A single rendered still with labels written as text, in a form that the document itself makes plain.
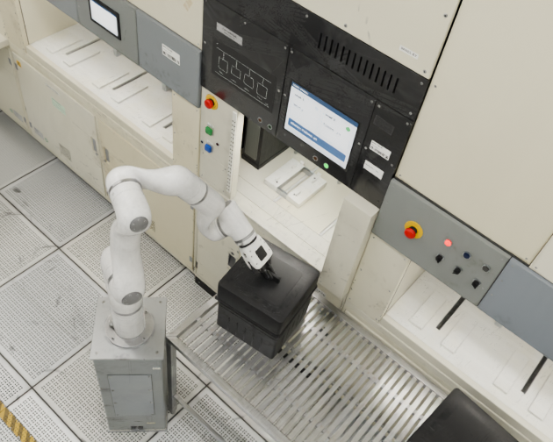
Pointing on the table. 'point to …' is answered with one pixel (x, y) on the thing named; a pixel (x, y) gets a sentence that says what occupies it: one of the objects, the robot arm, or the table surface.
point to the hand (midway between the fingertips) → (269, 273)
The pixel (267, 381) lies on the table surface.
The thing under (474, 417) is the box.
